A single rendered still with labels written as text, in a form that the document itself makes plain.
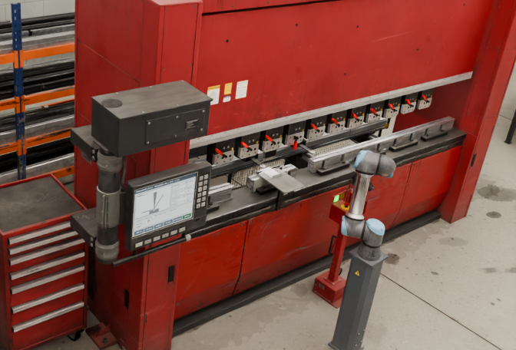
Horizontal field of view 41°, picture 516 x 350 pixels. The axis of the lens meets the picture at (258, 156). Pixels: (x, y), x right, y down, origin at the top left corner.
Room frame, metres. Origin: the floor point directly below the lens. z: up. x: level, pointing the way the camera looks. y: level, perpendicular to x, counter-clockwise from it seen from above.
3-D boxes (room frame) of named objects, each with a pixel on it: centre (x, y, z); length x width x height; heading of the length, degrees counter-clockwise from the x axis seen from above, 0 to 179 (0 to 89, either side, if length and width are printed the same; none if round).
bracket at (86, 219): (3.00, 0.68, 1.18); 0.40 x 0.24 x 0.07; 134
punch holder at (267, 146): (4.07, -0.06, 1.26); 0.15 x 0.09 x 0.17; 134
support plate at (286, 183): (3.98, -0.18, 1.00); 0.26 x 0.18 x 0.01; 44
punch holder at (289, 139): (4.21, -0.20, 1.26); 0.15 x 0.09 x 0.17; 134
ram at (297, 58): (4.54, -0.54, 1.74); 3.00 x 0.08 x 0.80; 134
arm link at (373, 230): (3.61, -0.77, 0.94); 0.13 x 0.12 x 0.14; 81
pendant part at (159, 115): (2.88, 0.51, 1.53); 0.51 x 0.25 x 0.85; 134
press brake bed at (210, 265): (4.50, -0.58, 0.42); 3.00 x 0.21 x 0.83; 134
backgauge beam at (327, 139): (4.58, -0.16, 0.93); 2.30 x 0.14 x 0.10; 134
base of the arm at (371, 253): (3.61, -0.77, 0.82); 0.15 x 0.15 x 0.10
